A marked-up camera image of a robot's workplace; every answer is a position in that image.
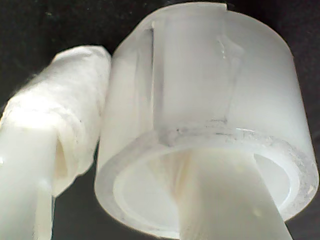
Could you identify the white tape roll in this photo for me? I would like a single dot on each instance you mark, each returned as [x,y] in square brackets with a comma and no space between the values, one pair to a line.
[195,75]

